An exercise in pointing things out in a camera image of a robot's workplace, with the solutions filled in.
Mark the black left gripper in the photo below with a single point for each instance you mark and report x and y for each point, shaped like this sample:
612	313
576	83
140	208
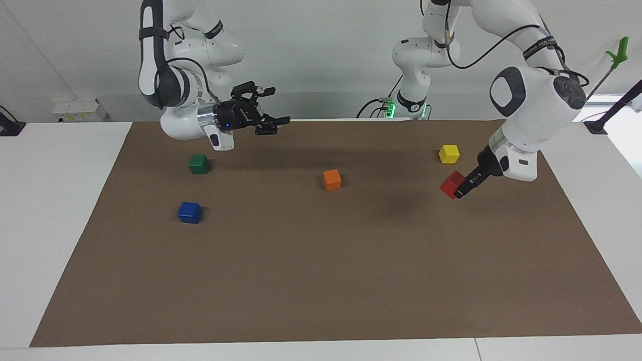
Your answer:
487	163

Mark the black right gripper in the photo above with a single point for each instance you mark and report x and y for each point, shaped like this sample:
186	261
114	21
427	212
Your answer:
238	116

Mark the red wooden block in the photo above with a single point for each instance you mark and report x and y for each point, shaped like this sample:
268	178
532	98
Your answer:
450	184

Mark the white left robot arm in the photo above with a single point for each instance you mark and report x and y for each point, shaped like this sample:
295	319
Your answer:
531	100

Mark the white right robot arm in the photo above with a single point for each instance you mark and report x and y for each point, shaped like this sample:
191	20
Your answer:
175	85

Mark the yellow wooden block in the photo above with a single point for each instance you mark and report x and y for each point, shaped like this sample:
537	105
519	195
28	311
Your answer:
449	154

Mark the green wooden block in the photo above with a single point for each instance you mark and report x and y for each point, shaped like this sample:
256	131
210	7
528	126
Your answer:
199	164

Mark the orange wooden block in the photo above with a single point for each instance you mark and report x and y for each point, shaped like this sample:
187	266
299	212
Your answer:
332	180

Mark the blue wooden block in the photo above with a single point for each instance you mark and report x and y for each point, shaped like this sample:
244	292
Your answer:
189	212

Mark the green lit connector box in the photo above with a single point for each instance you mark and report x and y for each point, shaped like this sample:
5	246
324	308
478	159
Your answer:
389	108

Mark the brown paper table mat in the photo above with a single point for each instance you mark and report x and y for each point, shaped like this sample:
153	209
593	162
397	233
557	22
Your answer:
321	250

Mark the white cardboard box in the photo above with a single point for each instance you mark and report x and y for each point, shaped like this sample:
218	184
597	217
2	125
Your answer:
79	109

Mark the green tipped grabber stick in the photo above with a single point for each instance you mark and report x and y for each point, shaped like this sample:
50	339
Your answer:
618	54

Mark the black clamp mount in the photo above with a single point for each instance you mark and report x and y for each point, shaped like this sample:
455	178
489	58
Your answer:
10	125

